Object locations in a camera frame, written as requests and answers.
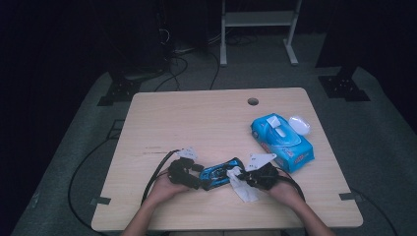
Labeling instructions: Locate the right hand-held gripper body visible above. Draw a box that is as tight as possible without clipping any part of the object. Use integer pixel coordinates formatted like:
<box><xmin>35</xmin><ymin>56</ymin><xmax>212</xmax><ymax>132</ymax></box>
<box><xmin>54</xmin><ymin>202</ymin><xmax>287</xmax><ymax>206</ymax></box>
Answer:
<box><xmin>245</xmin><ymin>152</ymin><xmax>281</xmax><ymax>192</ymax></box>

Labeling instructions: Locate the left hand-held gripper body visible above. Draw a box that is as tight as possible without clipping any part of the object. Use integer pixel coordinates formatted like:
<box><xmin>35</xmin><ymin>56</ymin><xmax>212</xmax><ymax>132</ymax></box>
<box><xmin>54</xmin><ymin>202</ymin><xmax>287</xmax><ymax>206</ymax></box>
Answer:
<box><xmin>167</xmin><ymin>147</ymin><xmax>199</xmax><ymax>189</ymax></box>

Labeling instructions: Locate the white wet wipe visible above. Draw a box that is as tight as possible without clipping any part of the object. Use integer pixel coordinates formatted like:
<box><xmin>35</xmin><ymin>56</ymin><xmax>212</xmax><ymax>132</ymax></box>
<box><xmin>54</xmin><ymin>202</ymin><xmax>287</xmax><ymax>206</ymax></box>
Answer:
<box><xmin>226</xmin><ymin>166</ymin><xmax>260</xmax><ymax>204</ymax></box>

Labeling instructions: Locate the blue toy car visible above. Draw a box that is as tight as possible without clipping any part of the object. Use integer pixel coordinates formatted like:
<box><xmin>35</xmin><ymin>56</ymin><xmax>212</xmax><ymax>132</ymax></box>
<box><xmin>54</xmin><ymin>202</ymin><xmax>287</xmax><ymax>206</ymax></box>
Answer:
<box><xmin>199</xmin><ymin>156</ymin><xmax>245</xmax><ymax>192</ymax></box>

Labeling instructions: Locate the blue wet wipes packet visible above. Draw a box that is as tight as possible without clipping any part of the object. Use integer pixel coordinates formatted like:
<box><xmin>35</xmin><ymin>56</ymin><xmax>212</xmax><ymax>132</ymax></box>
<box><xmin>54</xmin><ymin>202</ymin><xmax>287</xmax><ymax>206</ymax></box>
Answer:
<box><xmin>250</xmin><ymin>112</ymin><xmax>316</xmax><ymax>174</ymax></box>

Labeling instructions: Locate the person's left hand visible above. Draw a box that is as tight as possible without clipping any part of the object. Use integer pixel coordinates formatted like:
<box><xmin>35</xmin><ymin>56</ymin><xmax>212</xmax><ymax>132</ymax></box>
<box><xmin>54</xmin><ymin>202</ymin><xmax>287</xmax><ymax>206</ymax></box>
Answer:
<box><xmin>144</xmin><ymin>168</ymin><xmax>191</xmax><ymax>207</ymax></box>

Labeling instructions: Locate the person's right hand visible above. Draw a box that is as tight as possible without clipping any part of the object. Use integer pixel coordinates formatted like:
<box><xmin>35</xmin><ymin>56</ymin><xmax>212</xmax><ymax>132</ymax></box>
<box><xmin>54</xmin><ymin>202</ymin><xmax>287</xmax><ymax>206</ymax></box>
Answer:
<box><xmin>267</xmin><ymin>176</ymin><xmax>304</xmax><ymax>210</ymax></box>

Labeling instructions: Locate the black tape strip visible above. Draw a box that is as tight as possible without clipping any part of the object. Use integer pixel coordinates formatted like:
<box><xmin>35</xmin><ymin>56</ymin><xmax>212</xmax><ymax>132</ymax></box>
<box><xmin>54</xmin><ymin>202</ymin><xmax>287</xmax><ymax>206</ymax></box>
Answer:
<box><xmin>338</xmin><ymin>192</ymin><xmax>363</xmax><ymax>202</ymax></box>
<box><xmin>89</xmin><ymin>196</ymin><xmax>112</xmax><ymax>207</ymax></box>

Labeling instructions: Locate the black stand base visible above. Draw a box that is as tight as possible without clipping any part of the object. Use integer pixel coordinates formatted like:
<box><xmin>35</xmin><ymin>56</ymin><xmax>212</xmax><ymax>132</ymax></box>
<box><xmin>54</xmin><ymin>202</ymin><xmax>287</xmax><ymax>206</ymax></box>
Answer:
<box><xmin>318</xmin><ymin>67</ymin><xmax>372</xmax><ymax>102</ymax></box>
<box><xmin>96</xmin><ymin>77</ymin><xmax>143</xmax><ymax>107</ymax></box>

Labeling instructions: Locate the white metal stand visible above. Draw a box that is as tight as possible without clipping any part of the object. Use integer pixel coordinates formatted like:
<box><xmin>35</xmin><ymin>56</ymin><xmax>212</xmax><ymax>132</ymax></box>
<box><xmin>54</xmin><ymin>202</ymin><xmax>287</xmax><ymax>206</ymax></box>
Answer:
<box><xmin>219</xmin><ymin>0</ymin><xmax>303</xmax><ymax>67</ymax></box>

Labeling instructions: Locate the left hand-held gripper cable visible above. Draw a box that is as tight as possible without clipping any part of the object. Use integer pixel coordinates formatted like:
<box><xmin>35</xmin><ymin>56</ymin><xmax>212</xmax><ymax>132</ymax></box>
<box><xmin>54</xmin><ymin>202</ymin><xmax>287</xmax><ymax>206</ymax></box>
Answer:
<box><xmin>141</xmin><ymin>148</ymin><xmax>181</xmax><ymax>206</ymax></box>

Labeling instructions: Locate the hand-held gripper cable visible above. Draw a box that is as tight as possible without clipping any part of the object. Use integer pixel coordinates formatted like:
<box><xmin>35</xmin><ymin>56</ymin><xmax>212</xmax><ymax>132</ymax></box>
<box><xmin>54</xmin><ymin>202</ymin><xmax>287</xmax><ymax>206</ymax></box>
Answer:
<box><xmin>276</xmin><ymin>167</ymin><xmax>307</xmax><ymax>203</ymax></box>
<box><xmin>141</xmin><ymin>148</ymin><xmax>181</xmax><ymax>206</ymax></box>

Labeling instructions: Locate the right hand-held gripper cable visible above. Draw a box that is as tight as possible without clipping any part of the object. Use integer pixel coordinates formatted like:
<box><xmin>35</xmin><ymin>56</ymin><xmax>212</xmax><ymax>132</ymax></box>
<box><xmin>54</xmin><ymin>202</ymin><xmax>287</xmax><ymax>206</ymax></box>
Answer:
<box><xmin>276</xmin><ymin>167</ymin><xmax>307</xmax><ymax>203</ymax></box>

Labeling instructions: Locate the looped black floor cable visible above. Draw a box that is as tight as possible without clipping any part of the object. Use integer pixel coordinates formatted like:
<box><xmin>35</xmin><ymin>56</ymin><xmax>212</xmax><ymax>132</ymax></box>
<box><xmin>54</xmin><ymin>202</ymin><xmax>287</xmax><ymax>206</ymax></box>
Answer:
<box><xmin>154</xmin><ymin>55</ymin><xmax>190</xmax><ymax>92</ymax></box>

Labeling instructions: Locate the straight black floor cable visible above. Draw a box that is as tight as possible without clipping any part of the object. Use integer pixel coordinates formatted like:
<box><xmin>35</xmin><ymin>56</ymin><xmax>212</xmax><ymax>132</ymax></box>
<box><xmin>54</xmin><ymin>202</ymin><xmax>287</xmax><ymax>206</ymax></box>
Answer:
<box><xmin>209</xmin><ymin>52</ymin><xmax>221</xmax><ymax>91</ymax></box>

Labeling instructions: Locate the long black floor cable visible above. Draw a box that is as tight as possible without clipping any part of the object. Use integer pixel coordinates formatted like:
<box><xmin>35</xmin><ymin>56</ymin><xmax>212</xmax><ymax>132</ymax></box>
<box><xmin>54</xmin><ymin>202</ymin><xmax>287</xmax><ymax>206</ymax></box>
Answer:
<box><xmin>67</xmin><ymin>119</ymin><xmax>126</xmax><ymax>232</ymax></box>

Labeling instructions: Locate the thin black floor cable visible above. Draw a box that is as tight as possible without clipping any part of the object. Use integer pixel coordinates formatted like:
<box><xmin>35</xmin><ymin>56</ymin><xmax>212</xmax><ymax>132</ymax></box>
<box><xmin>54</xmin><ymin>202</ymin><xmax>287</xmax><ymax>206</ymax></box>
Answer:
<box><xmin>350</xmin><ymin>188</ymin><xmax>399</xmax><ymax>236</ymax></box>

